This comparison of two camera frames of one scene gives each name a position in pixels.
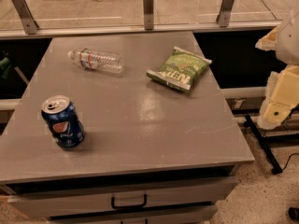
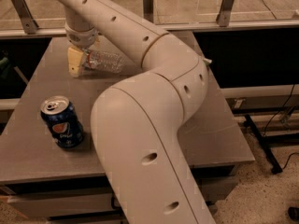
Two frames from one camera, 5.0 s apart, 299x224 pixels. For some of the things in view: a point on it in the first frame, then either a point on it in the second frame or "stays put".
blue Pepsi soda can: x=63 y=121 stays put
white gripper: x=289 y=41 to x=80 y=37
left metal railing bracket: x=21 y=5 stays put
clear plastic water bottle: x=92 y=60 stays put
